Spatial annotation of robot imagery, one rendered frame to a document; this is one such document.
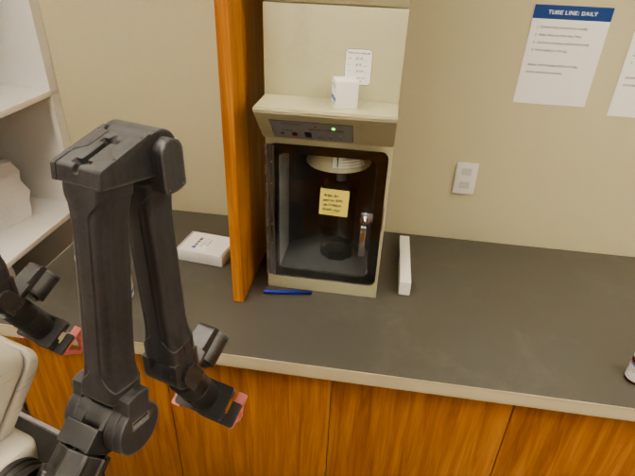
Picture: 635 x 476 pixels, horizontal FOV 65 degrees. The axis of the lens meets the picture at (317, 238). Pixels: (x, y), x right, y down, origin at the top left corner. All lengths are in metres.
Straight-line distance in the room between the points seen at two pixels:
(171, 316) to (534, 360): 0.94
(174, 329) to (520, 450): 1.01
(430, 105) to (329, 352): 0.84
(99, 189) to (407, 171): 1.29
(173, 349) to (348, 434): 0.77
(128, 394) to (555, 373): 1.01
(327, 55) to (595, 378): 1.00
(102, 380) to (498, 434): 1.02
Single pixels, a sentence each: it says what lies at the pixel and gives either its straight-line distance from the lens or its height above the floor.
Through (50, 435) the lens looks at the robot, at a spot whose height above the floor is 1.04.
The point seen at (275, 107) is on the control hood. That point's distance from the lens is 1.14.
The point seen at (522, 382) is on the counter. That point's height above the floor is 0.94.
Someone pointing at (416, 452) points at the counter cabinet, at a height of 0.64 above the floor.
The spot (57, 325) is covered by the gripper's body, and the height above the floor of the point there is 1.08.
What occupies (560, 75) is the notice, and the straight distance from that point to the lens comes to 1.71.
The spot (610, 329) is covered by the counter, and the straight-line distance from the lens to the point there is 1.61.
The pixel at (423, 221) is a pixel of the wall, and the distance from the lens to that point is 1.83.
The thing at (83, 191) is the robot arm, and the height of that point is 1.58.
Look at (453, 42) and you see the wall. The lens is 1.63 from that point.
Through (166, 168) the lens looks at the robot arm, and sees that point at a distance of 0.64.
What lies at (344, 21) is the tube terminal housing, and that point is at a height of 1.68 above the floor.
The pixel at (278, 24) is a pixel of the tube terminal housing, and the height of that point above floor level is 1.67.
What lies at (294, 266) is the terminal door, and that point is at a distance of 1.43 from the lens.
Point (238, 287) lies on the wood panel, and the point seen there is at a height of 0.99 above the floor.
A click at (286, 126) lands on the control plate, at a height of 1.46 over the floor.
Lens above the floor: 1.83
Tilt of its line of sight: 31 degrees down
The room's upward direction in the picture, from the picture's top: 2 degrees clockwise
